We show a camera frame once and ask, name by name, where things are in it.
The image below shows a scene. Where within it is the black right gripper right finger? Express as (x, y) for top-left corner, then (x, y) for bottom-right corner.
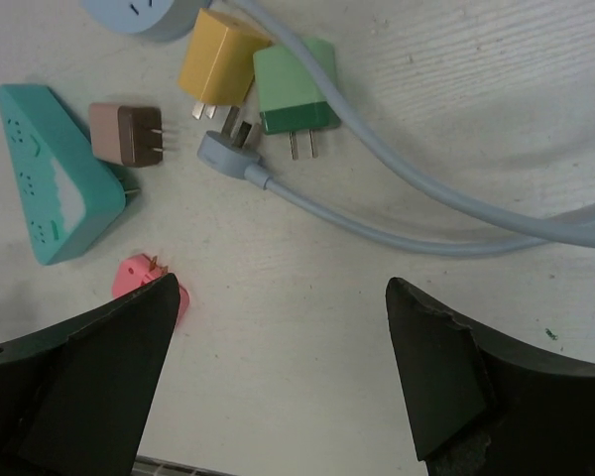
(386, 278), (595, 475)

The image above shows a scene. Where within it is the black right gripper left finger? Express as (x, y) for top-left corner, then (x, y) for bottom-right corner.
(0, 274), (179, 475)

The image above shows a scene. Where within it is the pink socket adapter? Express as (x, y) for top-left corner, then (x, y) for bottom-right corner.
(111, 253), (190, 332)

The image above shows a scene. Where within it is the teal triangular power strip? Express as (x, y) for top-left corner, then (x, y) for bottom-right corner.
(0, 83), (126, 266)

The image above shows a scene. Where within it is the brown two-tone plug adapter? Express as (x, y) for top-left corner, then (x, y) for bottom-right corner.
(88, 102), (165, 169)

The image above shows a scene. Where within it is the light blue power cable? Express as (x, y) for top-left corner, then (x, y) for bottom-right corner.
(196, 0), (595, 258)

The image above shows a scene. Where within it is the green two-tone plug adapter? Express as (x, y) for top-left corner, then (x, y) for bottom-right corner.
(253, 45), (341, 160)

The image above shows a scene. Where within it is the yellow plug adapter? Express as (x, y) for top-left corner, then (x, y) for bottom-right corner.
(178, 8), (271, 120)

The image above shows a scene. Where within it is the light blue round power strip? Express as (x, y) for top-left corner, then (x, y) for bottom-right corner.
(79, 0), (211, 43)

